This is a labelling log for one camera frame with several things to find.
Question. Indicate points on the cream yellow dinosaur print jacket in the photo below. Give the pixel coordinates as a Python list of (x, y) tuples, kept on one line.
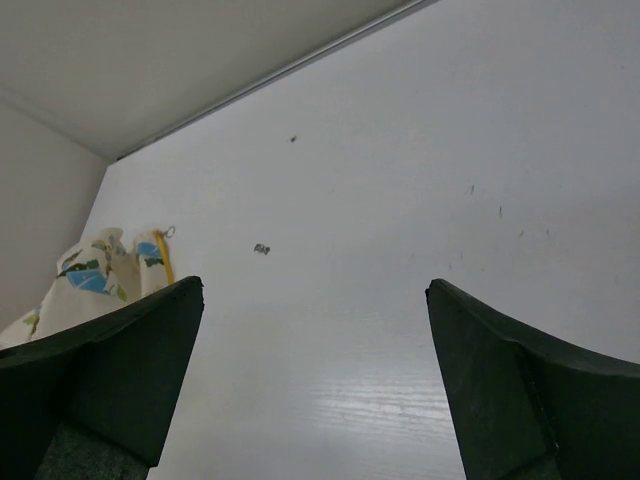
[(95, 277)]

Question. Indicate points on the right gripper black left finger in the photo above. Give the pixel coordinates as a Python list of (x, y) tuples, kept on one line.
[(96, 401)]

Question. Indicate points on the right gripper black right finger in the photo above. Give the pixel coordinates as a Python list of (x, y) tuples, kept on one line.
[(528, 405)]

